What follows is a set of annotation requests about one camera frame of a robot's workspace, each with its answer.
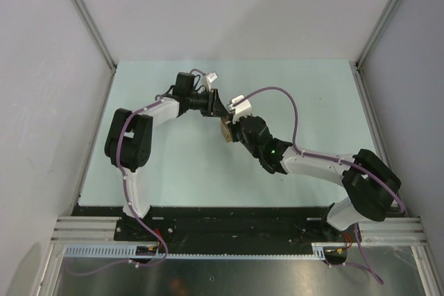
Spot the aluminium front rail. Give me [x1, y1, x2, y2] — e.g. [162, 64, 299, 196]
[51, 216, 427, 246]

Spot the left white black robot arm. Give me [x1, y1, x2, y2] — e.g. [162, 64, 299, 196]
[104, 69, 228, 241]

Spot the brown cardboard express box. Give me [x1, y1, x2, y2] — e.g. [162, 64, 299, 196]
[221, 117, 235, 143]

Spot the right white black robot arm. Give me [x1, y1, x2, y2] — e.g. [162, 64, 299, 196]
[221, 116, 401, 241]

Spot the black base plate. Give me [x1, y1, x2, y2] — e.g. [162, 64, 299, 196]
[72, 206, 369, 266]

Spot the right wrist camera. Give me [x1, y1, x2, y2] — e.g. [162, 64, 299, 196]
[227, 95, 252, 123]

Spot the aluminium corner post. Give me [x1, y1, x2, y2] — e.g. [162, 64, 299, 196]
[355, 0, 402, 69]
[70, 0, 117, 73]

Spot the left aluminium corner post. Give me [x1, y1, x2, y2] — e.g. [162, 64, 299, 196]
[70, 0, 117, 73]

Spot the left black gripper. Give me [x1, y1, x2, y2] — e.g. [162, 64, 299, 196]
[187, 89, 229, 119]

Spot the grey slotted cable duct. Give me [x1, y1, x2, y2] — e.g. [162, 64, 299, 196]
[64, 242, 351, 261]

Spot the right aluminium side rail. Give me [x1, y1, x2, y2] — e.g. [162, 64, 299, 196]
[353, 62, 401, 207]

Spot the right aluminium corner post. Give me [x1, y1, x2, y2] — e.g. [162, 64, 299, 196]
[355, 0, 402, 69]

